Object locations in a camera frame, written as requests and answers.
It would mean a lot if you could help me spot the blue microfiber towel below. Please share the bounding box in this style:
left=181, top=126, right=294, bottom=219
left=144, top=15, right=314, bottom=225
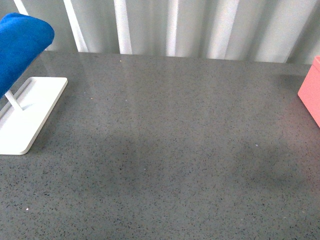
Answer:
left=0, top=12, right=55, bottom=97

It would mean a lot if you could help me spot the white rack with wooden bars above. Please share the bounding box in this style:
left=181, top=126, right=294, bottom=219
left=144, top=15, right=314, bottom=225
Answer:
left=0, top=77, right=68, bottom=155

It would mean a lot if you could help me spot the pink box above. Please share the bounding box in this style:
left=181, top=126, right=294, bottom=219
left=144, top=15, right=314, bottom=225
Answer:
left=297, top=55, right=320, bottom=127

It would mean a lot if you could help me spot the white pleated curtain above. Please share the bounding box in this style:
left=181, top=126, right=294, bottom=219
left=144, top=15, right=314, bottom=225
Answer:
left=0, top=0, right=320, bottom=64

